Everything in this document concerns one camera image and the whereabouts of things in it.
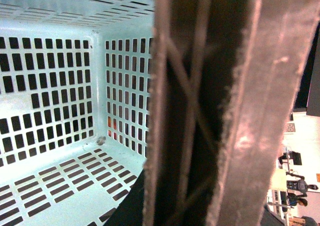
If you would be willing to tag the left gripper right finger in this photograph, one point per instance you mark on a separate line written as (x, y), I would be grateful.
(277, 37)

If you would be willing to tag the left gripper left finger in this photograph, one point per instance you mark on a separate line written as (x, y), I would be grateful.
(198, 55)

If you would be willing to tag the red yellow apple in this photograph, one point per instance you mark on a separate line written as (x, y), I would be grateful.
(112, 128)

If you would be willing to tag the light blue plastic basket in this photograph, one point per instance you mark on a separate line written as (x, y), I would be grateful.
(65, 66)

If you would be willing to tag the person in background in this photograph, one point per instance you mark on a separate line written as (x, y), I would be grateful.
(298, 189)

